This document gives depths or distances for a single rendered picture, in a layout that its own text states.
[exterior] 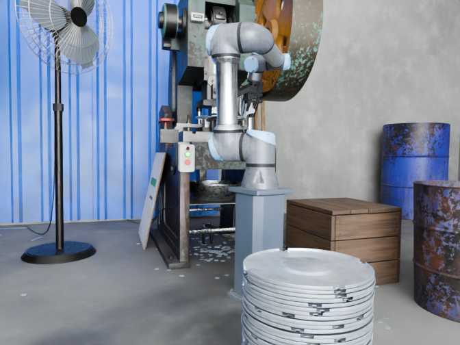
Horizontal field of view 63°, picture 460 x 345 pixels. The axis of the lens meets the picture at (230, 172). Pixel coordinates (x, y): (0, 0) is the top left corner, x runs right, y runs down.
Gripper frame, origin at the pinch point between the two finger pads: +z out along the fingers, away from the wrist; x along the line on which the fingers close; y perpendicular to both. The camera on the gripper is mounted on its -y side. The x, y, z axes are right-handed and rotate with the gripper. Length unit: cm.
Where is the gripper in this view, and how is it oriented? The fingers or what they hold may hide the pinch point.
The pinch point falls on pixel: (243, 116)
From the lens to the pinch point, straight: 208.3
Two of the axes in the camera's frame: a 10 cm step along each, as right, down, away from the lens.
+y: 9.4, -0.1, 3.5
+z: -1.6, 8.8, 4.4
